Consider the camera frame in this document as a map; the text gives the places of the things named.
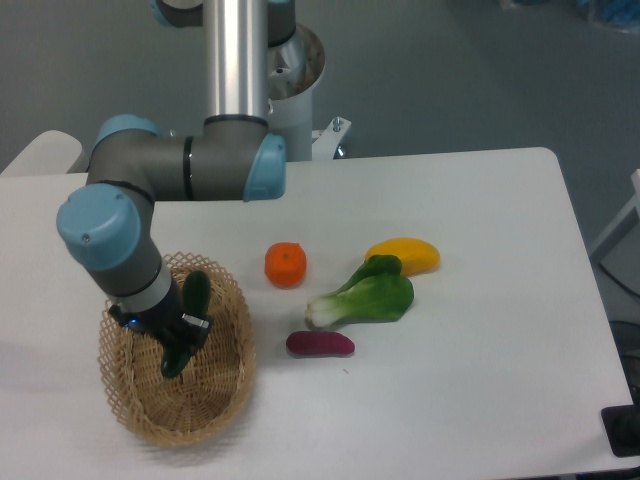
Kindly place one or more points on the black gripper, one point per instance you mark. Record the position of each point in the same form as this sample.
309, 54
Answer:
163, 318

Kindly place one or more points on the green cucumber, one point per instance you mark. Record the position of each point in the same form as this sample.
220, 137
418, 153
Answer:
196, 295

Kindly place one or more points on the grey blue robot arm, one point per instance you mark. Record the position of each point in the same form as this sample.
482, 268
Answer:
105, 225

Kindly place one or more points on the woven wicker basket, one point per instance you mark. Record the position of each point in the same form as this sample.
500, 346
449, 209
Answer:
213, 388

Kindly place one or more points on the purple sweet potato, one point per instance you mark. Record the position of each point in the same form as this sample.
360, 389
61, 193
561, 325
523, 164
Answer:
319, 343

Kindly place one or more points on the orange tangerine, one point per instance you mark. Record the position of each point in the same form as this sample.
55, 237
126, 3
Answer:
285, 264

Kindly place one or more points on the green bok choy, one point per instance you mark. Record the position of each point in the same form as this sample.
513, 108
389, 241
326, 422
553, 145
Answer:
376, 291

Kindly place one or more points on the beige chair seat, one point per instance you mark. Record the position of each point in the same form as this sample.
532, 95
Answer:
51, 153

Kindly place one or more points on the yellow mango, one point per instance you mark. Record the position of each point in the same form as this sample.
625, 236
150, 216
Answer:
416, 255

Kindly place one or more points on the black device at edge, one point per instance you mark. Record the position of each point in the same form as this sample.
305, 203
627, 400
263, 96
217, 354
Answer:
621, 424

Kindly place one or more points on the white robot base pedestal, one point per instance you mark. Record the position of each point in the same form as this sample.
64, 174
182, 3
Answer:
296, 68

